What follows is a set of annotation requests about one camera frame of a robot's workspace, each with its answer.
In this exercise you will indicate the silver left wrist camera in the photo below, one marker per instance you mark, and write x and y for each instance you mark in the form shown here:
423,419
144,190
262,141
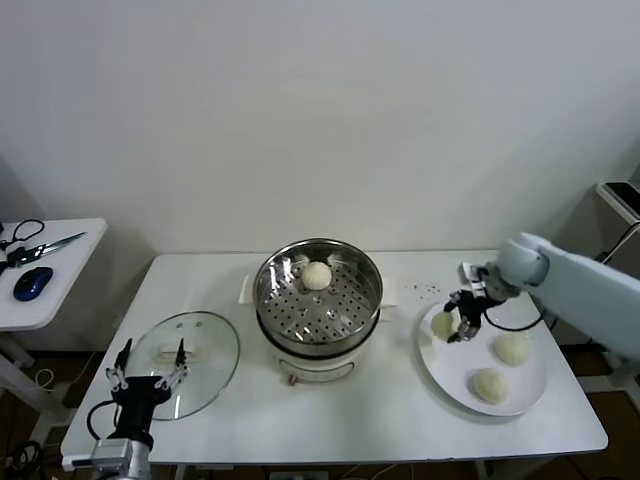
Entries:
112,452

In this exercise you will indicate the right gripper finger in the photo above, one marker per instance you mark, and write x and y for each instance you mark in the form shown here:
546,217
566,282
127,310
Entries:
467,331
454,301

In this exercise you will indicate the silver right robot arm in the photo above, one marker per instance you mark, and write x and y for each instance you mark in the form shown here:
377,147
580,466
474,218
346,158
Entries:
575,280

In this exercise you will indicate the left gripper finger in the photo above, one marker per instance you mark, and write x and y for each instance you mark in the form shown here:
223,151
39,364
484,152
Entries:
125,357
181,357

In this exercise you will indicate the white steamed baozi bun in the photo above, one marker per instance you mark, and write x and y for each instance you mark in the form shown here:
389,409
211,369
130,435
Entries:
491,386
442,326
512,350
316,276

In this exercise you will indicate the blue computer mouse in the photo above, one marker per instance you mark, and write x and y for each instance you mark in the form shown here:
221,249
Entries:
32,282

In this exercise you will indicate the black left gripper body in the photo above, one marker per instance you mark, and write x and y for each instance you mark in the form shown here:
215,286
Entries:
136,405

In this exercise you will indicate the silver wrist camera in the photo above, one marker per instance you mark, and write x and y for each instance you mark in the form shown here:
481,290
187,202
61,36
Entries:
471,280
112,452

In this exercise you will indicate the perforated steel steamer basket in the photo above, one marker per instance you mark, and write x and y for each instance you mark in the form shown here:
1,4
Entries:
280,300

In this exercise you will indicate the round glass pot lid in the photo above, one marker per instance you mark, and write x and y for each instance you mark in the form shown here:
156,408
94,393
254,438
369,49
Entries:
215,350

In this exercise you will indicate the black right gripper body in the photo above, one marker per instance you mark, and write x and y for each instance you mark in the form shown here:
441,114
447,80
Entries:
472,307

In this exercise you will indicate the small white side table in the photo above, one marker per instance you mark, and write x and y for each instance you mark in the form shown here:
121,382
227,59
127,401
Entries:
65,280

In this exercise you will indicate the white electric cooker pot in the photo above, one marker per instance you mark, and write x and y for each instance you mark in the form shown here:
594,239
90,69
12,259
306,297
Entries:
315,370

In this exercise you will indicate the white metal rack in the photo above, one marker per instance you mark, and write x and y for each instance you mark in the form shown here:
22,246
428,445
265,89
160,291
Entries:
620,235

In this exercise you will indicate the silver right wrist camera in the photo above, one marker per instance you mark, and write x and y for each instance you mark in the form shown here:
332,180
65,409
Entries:
471,280

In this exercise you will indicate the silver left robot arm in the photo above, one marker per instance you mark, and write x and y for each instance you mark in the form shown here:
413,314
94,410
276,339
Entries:
132,467

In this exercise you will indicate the white round plate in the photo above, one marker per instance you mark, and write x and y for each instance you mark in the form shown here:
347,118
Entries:
450,370

